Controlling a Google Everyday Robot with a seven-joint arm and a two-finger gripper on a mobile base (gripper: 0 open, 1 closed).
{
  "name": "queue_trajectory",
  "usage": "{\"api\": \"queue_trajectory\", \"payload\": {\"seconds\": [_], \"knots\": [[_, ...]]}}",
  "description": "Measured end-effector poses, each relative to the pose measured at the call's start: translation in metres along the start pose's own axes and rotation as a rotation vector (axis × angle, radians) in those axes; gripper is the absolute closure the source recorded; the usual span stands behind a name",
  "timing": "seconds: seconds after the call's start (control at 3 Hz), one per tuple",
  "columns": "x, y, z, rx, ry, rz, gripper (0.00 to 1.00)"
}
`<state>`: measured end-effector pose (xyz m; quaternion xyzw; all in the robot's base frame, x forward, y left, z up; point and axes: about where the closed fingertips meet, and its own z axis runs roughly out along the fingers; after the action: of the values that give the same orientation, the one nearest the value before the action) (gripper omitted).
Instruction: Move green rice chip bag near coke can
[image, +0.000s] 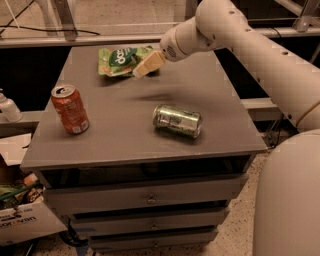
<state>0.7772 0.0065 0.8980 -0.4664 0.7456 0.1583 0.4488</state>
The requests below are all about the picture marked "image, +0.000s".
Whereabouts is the white plastic bottle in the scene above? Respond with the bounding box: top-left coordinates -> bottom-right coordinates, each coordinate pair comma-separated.
0,91 -> 23,122

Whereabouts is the red coke can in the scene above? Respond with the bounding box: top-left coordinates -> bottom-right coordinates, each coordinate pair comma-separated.
51,84 -> 89,134

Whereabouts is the bottom grey drawer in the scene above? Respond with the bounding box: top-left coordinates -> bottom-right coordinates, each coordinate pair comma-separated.
89,227 -> 217,252

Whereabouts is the black cable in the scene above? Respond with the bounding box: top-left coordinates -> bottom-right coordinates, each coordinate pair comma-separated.
0,25 -> 101,36

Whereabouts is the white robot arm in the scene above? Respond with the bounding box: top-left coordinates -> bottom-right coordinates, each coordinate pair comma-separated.
133,0 -> 320,256

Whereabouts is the green rice chip bag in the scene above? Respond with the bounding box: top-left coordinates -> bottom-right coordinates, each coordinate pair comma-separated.
98,46 -> 153,77

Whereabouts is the grey drawer cabinet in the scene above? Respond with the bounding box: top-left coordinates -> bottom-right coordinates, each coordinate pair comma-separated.
22,46 -> 266,242

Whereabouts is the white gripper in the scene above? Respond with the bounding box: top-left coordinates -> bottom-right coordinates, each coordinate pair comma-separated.
133,23 -> 199,78

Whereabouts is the green soda can lying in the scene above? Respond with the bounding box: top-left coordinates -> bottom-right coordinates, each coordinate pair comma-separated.
152,105 -> 202,138

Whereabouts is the top grey drawer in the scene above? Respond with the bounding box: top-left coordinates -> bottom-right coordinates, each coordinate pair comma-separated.
45,174 -> 248,215

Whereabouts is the white cardboard box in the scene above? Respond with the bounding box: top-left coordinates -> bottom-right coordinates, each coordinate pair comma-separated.
0,133 -> 66,246

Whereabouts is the metal frame rail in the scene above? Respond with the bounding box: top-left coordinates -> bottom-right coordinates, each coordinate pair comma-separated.
0,27 -> 320,49

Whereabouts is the middle grey drawer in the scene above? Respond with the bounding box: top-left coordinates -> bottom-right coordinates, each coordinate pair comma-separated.
71,207 -> 229,236

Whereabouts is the grey drawer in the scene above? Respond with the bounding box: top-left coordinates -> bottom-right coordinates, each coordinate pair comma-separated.
71,207 -> 229,236
45,174 -> 248,215
89,227 -> 217,252

